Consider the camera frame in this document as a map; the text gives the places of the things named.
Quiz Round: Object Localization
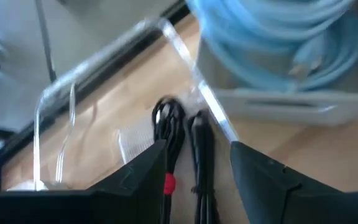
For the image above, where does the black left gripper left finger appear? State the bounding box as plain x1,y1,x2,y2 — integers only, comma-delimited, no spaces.
87,139,167,224

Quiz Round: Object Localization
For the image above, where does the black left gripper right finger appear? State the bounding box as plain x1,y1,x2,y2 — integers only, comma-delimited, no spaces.
230,141,344,224

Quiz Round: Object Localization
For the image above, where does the black cable with red tie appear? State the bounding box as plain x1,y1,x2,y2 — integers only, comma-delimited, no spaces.
152,95,222,224

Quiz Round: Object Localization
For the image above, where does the light blue HDMI cable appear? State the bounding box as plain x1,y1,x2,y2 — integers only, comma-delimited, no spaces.
203,12,358,93
185,0,357,41

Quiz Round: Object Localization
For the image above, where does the white opaque plastic bin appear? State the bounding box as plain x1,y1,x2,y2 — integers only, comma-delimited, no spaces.
196,0,358,127

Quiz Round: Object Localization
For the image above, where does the clear plastic bin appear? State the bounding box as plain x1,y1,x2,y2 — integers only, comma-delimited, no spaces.
32,17,241,191

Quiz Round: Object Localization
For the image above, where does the thin black pole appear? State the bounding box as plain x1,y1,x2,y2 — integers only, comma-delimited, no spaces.
34,0,57,82

